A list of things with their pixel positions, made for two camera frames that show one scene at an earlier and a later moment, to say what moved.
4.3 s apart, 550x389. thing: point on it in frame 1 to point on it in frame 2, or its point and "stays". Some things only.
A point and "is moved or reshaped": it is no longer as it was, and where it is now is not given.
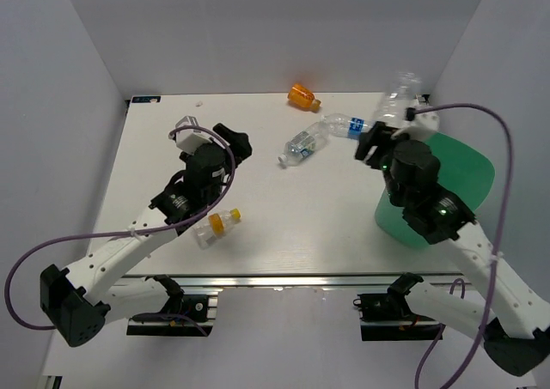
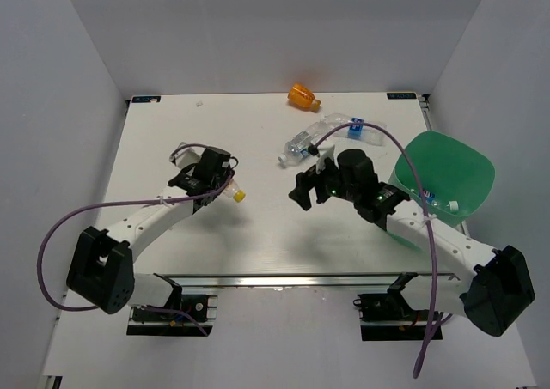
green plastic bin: x=466 y=169 stays
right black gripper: x=375 y=136 to x=308 y=180
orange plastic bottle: x=301 y=98 stays
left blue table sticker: x=146 y=100 stays
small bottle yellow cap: x=215 y=227 to x=233 y=191
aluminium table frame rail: x=294 y=281 stays
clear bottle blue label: x=340 y=125 stays
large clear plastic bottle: x=400 y=96 is moved or reshaped
